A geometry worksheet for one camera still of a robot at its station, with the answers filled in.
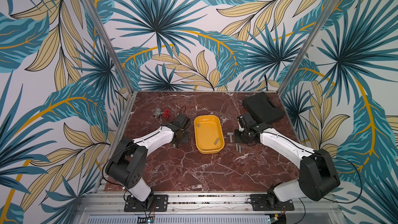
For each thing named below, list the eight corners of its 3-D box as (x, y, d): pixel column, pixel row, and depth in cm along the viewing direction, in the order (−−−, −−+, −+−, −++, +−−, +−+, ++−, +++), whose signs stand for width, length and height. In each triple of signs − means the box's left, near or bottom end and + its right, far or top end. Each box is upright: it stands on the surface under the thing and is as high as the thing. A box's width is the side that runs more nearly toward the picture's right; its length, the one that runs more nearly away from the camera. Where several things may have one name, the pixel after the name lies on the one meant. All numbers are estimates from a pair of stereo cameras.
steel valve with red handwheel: (152, 118, 105) (151, 114, 101) (154, 112, 109) (152, 107, 105) (169, 119, 105) (167, 114, 101) (170, 112, 109) (169, 108, 105)
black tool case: (260, 128, 102) (263, 124, 99) (240, 103, 116) (241, 98, 112) (283, 118, 108) (286, 114, 104) (261, 95, 121) (263, 90, 117)
